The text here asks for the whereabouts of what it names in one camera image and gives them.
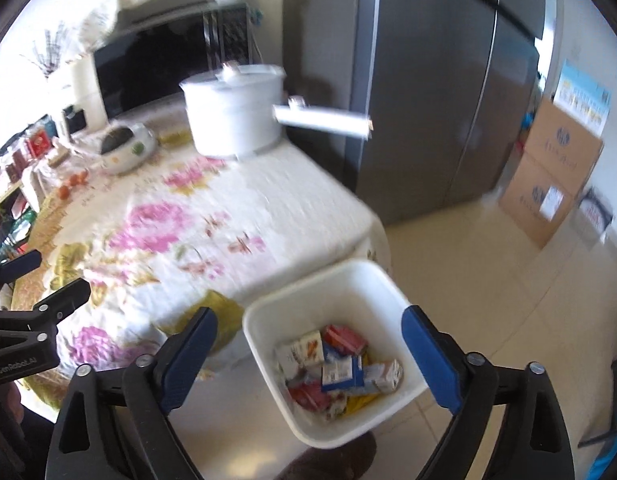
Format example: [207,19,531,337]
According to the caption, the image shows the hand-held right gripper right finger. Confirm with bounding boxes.
[401,305,577,480]

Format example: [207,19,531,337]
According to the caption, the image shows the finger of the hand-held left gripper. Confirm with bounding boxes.
[0,250,43,292]
[18,278,92,332]

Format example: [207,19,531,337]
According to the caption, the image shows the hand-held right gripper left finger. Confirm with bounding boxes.
[46,306,219,480]

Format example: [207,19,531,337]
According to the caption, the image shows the white brown drink carton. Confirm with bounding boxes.
[363,360,404,394]

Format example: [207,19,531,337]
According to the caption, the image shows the blue white drink carton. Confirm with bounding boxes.
[321,355,364,391]

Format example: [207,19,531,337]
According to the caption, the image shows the white plastic bin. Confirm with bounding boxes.
[242,260,424,448]

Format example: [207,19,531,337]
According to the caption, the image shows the red wrapper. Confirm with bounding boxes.
[291,382,334,411]

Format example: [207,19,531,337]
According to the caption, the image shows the person's left hand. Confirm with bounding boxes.
[0,382,24,441]

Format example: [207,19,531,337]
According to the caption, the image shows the white plastic bag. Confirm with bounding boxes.
[21,160,59,211]

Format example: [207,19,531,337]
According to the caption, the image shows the red package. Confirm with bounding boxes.
[28,130,52,158]

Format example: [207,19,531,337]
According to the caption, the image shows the dark round fruit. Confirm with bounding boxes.
[101,126,134,155]

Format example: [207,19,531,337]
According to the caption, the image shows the white ceramic bowl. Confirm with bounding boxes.
[98,122,156,176]

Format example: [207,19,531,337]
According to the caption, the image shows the floral tablecloth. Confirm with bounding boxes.
[11,110,389,411]

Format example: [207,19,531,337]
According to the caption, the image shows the brown cardboard box white label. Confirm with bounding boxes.
[499,152,584,250]

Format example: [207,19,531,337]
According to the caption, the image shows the cream kitchen appliance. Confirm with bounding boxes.
[63,55,109,133]

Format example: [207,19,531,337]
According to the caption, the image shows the dried branches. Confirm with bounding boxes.
[21,22,74,78]

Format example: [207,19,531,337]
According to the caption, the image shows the printed paper bag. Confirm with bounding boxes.
[579,187,614,241]

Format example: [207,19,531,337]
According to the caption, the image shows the black microwave oven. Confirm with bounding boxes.
[92,2,254,118]

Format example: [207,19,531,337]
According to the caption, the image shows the white electric cooking pot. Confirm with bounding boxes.
[180,61,374,158]

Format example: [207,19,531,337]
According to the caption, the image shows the grey refrigerator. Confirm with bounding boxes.
[282,0,547,226]

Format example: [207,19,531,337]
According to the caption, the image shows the floral cover cloth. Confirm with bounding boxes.
[78,0,262,46]

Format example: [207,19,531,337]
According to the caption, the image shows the blue white poster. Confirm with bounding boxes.
[553,58,612,136]

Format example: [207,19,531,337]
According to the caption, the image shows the black wire rack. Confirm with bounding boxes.
[0,115,59,261]

